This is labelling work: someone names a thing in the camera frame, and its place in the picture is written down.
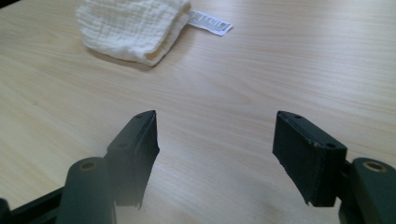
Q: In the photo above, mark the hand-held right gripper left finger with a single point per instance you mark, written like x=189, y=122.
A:
x=134, y=155

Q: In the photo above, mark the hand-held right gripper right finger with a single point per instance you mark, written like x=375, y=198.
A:
x=306, y=155

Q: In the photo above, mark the white cloth with label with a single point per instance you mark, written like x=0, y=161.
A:
x=130, y=29

